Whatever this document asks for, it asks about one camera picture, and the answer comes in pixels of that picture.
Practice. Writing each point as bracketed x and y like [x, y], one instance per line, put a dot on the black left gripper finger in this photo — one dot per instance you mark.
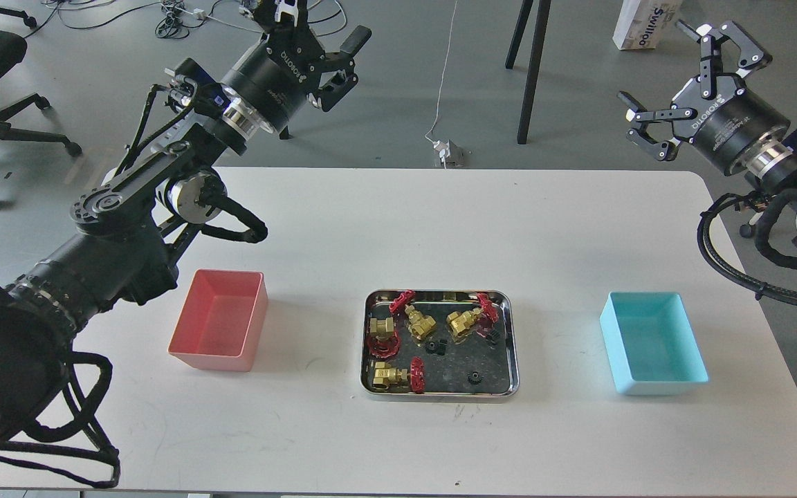
[333, 76]
[282, 21]

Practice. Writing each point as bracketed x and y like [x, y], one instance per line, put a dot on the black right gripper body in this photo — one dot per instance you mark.
[722, 128]

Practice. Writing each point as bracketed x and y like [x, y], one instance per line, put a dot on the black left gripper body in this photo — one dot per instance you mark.
[277, 74]

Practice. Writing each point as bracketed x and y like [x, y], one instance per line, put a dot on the brass valve red handle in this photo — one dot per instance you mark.
[420, 326]
[481, 318]
[385, 377]
[382, 341]

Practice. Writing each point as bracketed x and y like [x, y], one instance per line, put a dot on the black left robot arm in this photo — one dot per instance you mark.
[133, 229]

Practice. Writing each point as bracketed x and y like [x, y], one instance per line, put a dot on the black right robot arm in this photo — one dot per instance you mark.
[770, 166]

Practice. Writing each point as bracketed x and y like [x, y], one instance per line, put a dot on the white cardboard box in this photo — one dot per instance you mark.
[641, 24]

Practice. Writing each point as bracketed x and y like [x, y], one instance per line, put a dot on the light blue plastic box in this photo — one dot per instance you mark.
[650, 344]

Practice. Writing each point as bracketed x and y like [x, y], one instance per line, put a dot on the pink plastic box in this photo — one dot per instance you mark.
[221, 321]

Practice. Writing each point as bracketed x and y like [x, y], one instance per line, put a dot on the white power adapter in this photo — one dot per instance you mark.
[449, 155]

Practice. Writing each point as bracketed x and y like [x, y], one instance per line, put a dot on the black table legs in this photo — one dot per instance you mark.
[542, 15]

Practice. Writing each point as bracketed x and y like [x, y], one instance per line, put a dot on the metal tray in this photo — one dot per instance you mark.
[446, 376]

